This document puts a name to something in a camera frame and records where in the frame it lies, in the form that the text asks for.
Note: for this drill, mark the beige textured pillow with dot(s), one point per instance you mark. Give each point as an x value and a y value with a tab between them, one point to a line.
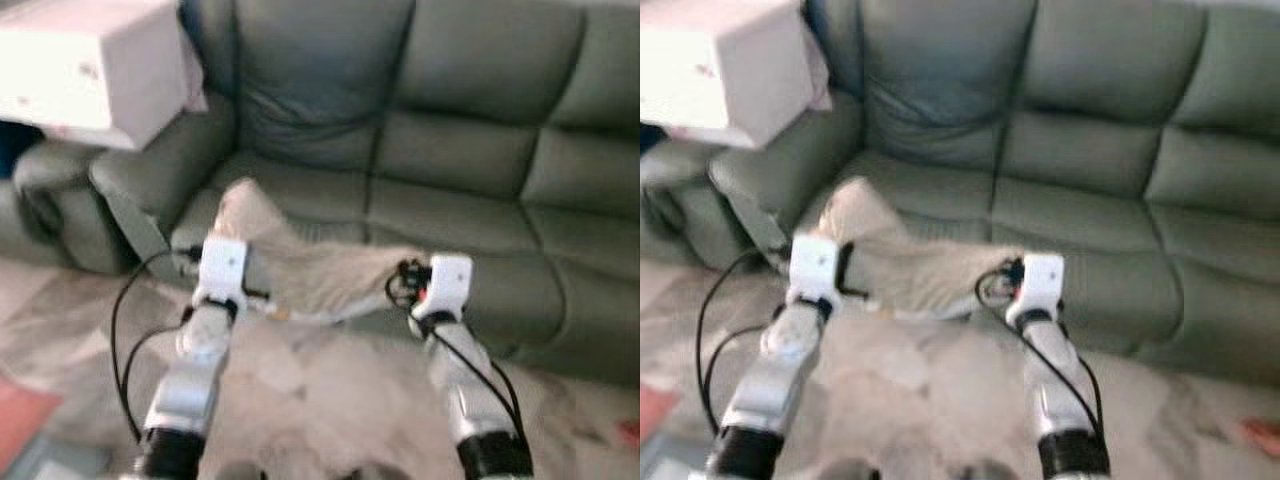
320	270
920	265

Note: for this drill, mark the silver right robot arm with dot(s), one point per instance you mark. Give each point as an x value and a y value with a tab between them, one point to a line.
460	390
1055	390

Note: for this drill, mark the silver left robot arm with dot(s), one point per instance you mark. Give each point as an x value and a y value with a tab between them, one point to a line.
775	390
190	390

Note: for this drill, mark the dark green leather sofa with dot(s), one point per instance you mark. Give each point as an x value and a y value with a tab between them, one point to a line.
450	150
1080	150

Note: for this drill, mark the white cardboard box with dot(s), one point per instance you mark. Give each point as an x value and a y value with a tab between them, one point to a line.
90	60
720	60

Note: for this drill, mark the small red floor item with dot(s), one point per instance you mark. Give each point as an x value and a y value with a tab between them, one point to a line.
1262	438
630	432

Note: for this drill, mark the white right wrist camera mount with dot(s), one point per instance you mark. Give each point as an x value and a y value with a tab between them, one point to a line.
1042	280
450	280

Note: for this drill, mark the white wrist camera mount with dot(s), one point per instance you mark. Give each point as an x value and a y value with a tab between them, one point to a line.
815	262
222	265
1042	280
450	280

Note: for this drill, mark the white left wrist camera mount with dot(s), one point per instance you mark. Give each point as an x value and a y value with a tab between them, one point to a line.
815	262
222	265

